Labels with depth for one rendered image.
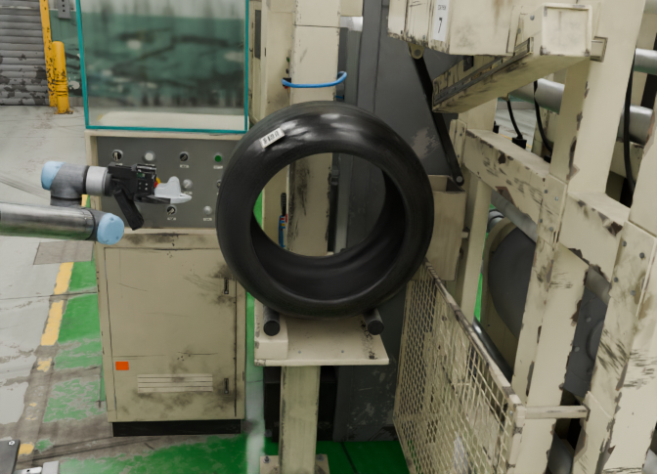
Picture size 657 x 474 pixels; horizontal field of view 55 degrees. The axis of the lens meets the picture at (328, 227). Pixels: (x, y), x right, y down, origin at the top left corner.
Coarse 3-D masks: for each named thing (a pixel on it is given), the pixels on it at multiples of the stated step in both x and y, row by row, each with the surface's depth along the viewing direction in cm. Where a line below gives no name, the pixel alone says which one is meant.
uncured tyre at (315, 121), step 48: (240, 144) 165; (288, 144) 150; (336, 144) 151; (384, 144) 153; (240, 192) 153; (384, 192) 189; (432, 192) 165; (240, 240) 157; (384, 240) 190; (288, 288) 165; (336, 288) 187; (384, 288) 166
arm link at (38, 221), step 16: (0, 208) 127; (16, 208) 131; (32, 208) 135; (48, 208) 139; (64, 208) 143; (0, 224) 127; (16, 224) 130; (32, 224) 134; (48, 224) 137; (64, 224) 141; (80, 224) 145; (96, 224) 149; (112, 224) 151; (96, 240) 152; (112, 240) 152
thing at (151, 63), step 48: (96, 0) 201; (144, 0) 202; (192, 0) 204; (240, 0) 205; (96, 48) 206; (144, 48) 207; (192, 48) 209; (240, 48) 210; (96, 96) 211; (144, 96) 212; (192, 96) 214; (240, 96) 216
